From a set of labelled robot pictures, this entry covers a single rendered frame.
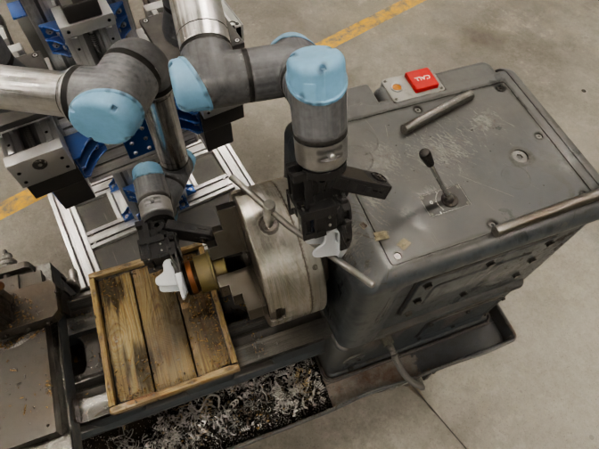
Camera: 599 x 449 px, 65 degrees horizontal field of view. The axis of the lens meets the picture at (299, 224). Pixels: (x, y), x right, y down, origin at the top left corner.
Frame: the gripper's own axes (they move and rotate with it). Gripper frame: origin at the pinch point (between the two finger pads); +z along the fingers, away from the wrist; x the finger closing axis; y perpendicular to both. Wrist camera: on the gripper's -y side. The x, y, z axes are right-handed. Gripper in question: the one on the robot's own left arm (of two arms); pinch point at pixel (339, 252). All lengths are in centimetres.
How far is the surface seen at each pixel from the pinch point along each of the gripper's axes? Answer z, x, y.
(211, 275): 14.2, -17.8, 22.1
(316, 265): 9.6, -7.4, 1.9
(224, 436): 72, -13, 32
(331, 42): 58, -230, -91
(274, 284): 10.5, -6.8, 11.1
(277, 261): 6.8, -8.9, 9.3
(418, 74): -9, -38, -37
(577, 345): 131, -23, -120
